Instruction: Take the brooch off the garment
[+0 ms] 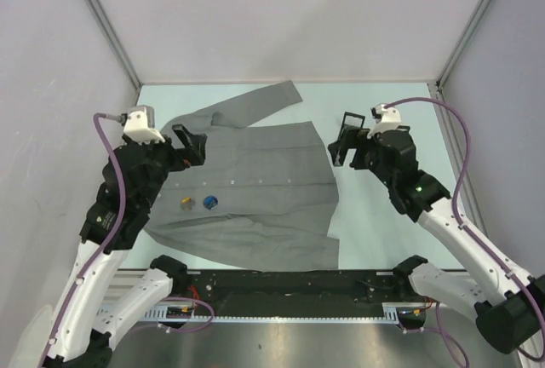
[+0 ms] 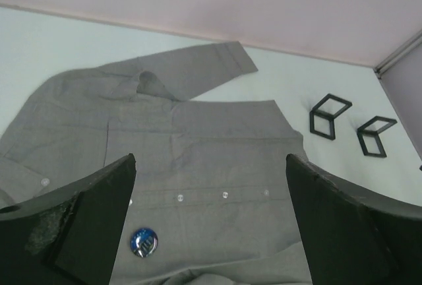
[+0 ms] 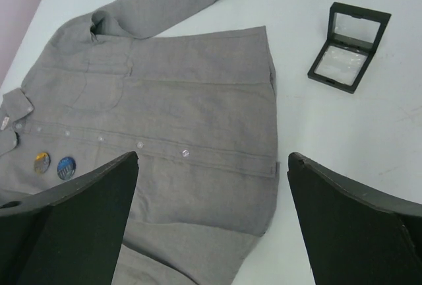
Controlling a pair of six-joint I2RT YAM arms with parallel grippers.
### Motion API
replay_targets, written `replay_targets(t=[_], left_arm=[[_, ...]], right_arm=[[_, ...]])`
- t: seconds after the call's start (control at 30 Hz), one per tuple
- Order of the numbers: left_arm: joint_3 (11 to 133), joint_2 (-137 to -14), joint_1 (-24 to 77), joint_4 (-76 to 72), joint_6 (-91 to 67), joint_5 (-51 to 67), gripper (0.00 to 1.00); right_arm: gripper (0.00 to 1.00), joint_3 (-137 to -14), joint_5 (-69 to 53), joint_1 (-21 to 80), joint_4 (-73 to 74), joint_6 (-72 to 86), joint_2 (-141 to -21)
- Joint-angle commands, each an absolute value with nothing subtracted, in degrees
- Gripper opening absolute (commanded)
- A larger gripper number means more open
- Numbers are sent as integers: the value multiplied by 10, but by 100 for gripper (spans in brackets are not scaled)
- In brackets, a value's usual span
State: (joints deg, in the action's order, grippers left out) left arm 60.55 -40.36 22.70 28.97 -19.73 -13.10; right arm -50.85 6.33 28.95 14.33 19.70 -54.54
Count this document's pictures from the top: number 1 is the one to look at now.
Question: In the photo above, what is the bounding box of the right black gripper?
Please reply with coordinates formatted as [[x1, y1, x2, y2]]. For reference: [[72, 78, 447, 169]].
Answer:
[[326, 127, 394, 187]]

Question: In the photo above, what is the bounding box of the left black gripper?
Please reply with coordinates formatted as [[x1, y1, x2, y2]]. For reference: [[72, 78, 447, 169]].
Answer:
[[135, 123, 207, 207]]

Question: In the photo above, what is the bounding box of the blue round brooch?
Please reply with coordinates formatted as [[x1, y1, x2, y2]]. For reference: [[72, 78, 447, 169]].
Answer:
[[203, 195, 219, 210]]

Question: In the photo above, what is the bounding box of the grey button-up shirt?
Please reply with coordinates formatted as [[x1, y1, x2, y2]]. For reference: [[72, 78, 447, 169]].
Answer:
[[145, 81, 340, 271]]

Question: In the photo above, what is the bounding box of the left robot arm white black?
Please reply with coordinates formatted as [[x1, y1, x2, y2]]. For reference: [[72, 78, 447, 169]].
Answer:
[[38, 124, 207, 367]]

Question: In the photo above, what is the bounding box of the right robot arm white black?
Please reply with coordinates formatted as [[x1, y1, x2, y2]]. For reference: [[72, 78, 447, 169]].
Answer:
[[328, 105, 544, 354]]

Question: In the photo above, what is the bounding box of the silver yellow round brooch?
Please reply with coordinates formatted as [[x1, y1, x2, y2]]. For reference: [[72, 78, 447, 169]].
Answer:
[[181, 197, 195, 211]]

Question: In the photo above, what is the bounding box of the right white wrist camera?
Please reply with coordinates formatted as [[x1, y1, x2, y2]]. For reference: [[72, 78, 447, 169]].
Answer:
[[367, 104, 402, 139]]

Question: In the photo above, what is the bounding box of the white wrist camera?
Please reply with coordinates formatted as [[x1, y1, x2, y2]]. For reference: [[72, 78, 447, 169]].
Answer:
[[367, 104, 402, 139], [121, 105, 165, 145]]

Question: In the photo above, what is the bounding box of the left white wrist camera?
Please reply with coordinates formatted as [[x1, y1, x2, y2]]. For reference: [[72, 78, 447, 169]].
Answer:
[[121, 105, 165, 145]]

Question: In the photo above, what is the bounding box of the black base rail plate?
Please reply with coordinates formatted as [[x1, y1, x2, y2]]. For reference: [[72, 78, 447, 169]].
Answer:
[[188, 270, 410, 317]]

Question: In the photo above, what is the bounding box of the white slotted cable duct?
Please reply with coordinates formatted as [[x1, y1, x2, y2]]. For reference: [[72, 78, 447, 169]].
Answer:
[[96, 302, 404, 327]]

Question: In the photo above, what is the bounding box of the aluminium frame post left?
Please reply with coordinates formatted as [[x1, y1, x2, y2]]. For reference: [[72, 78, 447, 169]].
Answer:
[[84, 0, 142, 93]]

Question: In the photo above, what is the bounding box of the aluminium frame post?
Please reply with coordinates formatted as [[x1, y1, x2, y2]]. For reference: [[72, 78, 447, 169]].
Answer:
[[435, 0, 494, 92], [84, 0, 142, 93]]

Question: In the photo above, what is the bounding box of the aluminium frame post right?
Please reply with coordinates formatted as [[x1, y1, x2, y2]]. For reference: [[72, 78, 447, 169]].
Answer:
[[435, 0, 494, 92]]

